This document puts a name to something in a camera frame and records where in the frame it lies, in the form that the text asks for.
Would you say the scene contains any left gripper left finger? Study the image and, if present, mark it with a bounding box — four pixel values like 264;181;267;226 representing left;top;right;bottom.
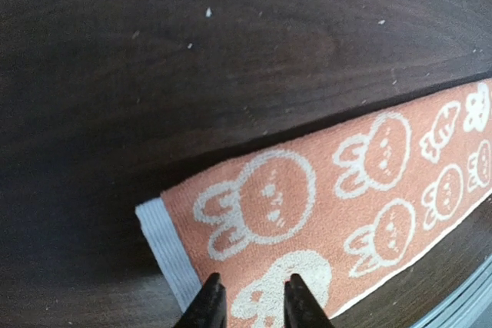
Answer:
175;273;227;328

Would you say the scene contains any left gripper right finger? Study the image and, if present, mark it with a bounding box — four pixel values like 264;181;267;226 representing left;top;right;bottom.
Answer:
284;273;334;328

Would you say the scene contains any front metal rail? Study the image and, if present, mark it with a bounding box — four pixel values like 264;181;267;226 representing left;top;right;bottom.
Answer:
412;256;492;328

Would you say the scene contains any orange patterned towel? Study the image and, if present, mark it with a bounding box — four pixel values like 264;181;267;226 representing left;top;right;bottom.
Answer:
135;80;491;327

